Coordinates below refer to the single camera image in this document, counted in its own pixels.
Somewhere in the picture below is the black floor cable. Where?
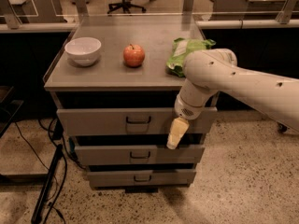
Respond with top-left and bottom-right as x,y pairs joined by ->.
0,107 -> 69,224

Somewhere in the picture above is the green snack bag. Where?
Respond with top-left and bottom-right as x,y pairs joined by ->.
166,37 -> 216,77

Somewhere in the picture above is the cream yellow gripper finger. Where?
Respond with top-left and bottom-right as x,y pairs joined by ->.
166,117 -> 189,149

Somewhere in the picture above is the grey drawer cabinet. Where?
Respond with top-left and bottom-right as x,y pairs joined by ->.
43,15 -> 228,192

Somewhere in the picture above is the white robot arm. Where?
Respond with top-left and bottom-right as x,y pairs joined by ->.
167,49 -> 299,149

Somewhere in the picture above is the red apple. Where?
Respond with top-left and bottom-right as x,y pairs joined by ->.
123,44 -> 145,67

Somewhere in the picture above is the grey top drawer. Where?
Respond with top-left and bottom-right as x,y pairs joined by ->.
56,106 -> 219,137

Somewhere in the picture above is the clear acrylic barrier panel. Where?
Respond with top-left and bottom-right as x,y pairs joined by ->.
0,0 -> 299,19

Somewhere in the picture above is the grey drawer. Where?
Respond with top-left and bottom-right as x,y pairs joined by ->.
87,169 -> 196,188
75,145 -> 204,165
56,106 -> 219,137

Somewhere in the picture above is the white ceramic bowl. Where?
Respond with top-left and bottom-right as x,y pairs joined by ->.
64,37 -> 102,66

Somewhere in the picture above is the grey middle drawer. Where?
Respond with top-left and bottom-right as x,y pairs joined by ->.
75,145 -> 204,165

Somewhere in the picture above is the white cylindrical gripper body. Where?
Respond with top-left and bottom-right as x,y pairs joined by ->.
174,79 -> 216,120

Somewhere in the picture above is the black floor bar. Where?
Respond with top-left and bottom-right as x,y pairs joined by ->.
31,145 -> 63,224

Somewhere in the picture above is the grey bottom drawer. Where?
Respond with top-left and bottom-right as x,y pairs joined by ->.
87,169 -> 196,188

